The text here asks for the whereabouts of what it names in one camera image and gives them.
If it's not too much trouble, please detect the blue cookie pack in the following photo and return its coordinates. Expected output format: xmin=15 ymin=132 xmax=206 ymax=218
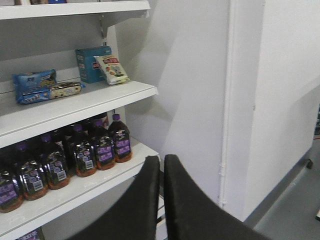
xmin=16 ymin=81 xmax=86 ymax=105
xmin=11 ymin=69 xmax=57 ymax=98

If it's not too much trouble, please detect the teal cookie box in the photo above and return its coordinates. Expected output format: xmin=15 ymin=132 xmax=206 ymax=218
xmin=75 ymin=45 xmax=112 ymax=84

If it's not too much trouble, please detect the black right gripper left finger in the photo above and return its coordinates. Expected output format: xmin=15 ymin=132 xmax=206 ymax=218
xmin=69 ymin=155 xmax=160 ymax=240

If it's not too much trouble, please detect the blue cookie pack back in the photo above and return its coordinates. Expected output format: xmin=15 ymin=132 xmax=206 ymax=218
xmin=11 ymin=69 xmax=57 ymax=98

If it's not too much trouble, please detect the purple cap juice bottle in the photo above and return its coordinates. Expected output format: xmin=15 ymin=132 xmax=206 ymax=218
xmin=108 ymin=113 xmax=133 ymax=163

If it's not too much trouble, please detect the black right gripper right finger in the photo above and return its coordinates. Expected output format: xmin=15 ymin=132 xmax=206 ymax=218
xmin=164 ymin=154 xmax=266 ymax=240

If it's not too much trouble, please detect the white snack shelf unit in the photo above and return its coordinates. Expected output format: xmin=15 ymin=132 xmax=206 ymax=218
xmin=0 ymin=0 xmax=158 ymax=240

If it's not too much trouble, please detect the blue cookie pack front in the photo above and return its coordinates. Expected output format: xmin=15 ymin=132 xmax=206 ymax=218
xmin=16 ymin=81 xmax=86 ymax=105

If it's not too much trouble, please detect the white cracker bag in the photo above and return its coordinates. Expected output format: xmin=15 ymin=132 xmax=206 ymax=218
xmin=94 ymin=54 xmax=130 ymax=86

